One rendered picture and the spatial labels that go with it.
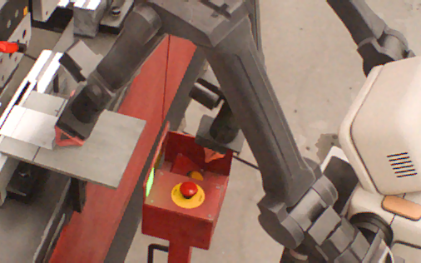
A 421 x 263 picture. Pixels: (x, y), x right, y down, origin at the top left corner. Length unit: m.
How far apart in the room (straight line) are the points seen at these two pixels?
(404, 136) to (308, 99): 2.01
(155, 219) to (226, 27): 0.90
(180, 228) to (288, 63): 1.62
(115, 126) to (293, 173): 0.57
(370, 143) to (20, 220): 0.75
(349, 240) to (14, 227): 0.72
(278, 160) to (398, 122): 0.20
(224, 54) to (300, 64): 2.35
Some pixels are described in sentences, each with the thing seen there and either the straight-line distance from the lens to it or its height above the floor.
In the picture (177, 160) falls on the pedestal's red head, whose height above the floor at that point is 0.75.
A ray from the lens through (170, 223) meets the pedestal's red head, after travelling 1.74.
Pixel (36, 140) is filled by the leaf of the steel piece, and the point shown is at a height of 1.00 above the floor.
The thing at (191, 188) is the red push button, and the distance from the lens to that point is 1.71.
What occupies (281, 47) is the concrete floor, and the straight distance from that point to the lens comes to 3.33.
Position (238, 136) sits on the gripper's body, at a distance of 1.72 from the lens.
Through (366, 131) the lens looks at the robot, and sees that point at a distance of 1.16.
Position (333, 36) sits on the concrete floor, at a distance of 3.47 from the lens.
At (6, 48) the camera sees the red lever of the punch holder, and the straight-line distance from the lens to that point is 1.28.
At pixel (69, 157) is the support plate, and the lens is 1.51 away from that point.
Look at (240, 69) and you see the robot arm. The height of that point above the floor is 1.51.
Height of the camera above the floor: 2.14
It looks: 47 degrees down
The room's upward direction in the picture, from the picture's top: 8 degrees clockwise
